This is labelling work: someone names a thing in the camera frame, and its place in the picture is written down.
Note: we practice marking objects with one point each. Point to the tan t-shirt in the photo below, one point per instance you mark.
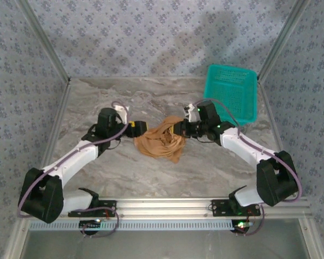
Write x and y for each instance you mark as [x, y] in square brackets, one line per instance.
[156, 147]

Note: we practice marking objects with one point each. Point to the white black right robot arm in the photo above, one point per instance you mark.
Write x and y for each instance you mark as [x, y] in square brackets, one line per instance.
[240, 151]

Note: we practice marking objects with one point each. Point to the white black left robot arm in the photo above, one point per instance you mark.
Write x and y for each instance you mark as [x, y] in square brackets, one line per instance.
[75, 157]

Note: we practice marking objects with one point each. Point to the teal plastic basket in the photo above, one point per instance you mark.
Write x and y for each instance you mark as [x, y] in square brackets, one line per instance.
[232, 94]

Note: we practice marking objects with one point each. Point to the small black controller board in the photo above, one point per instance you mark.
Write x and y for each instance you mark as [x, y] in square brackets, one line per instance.
[90, 225]
[241, 226]

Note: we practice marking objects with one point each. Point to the aluminium table side rail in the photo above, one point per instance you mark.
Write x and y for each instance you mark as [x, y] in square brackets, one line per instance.
[268, 113]
[65, 94]

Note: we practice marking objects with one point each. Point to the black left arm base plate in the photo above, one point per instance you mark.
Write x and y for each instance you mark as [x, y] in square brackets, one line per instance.
[108, 207]

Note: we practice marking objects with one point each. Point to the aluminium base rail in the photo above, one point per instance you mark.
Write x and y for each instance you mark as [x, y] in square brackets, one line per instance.
[164, 207]

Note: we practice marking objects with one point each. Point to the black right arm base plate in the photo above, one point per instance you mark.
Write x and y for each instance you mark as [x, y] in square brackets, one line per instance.
[221, 209]

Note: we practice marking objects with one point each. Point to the aluminium frame post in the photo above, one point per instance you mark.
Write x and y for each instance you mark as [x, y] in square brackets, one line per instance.
[48, 40]
[279, 40]

